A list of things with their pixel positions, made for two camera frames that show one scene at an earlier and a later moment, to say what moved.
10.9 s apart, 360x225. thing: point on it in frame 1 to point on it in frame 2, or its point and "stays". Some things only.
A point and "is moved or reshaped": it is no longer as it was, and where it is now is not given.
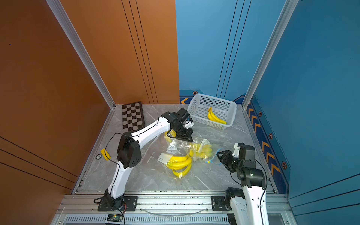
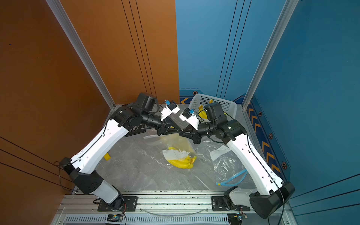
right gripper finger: [226, 154] to [188, 133]
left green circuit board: [116, 218] stays
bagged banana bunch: [180, 165] is moved or reshaped
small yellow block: [102, 151] stays
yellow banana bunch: [212, 116] is moved or reshaped
